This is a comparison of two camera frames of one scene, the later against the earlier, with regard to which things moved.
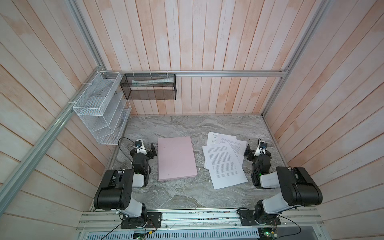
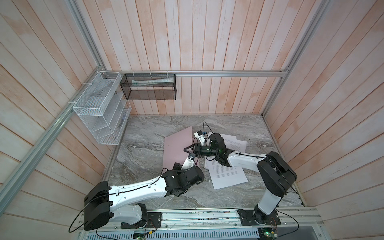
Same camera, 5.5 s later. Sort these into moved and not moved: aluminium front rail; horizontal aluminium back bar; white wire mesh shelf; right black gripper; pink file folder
Moved: pink file folder; right black gripper
Not moved: aluminium front rail; white wire mesh shelf; horizontal aluminium back bar
